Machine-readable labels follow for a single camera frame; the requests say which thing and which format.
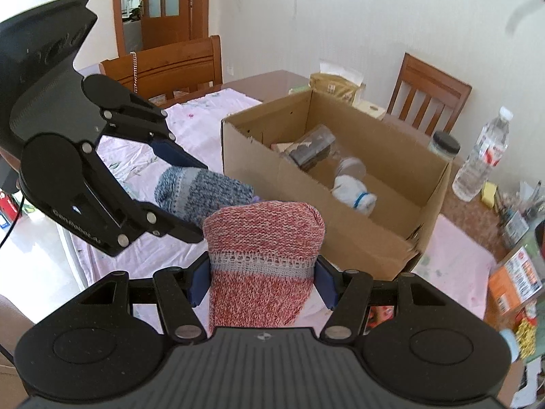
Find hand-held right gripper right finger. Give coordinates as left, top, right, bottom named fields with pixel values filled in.
left=315, top=256, right=458, bottom=344

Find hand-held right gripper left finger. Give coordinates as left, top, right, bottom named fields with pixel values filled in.
left=79, top=261, right=211, bottom=344

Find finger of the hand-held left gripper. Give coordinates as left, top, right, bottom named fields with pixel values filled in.
left=46, top=142, right=204, bottom=258
left=100, top=89, right=208, bottom=169

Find blue-grey knitted sock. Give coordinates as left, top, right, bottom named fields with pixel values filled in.
left=154, top=166, right=255, bottom=227

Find cardboard box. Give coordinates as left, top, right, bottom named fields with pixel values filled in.
left=220, top=89, right=452, bottom=281

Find pink knitted sock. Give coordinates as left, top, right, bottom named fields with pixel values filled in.
left=203, top=199, right=326, bottom=328

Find white sock blue band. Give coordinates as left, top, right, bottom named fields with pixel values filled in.
left=332, top=175, right=377, bottom=214

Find clear cookie jar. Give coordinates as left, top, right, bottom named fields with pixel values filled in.
left=283, top=124, right=367, bottom=182

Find pink floral tablecloth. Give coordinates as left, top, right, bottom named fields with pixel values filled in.
left=68, top=89, right=499, bottom=337

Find wooden chair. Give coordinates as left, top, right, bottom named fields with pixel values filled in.
left=99, top=35, right=223, bottom=105
left=387, top=53, right=472, bottom=135

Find wooden glass-pane door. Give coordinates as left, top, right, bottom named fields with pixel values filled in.
left=138, top=0, right=192, bottom=49

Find yellow tissue box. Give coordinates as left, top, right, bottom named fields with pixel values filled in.
left=309, top=60, right=366, bottom=105

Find dark-lid glass jar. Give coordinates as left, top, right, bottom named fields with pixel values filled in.
left=428, top=132, right=461, bottom=162

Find yellow sticky notes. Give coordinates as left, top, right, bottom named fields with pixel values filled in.
left=481, top=182, right=499, bottom=207

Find clear container orange label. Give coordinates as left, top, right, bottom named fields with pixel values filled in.
left=485, top=245, right=543, bottom=333

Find clear water bottle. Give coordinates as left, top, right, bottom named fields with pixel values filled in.
left=452, top=106, right=512, bottom=202

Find glass pen holder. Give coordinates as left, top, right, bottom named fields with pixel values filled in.
left=496, top=181, right=543, bottom=248

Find yellow ornament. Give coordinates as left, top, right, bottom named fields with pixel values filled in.
left=513, top=315, right=538, bottom=359

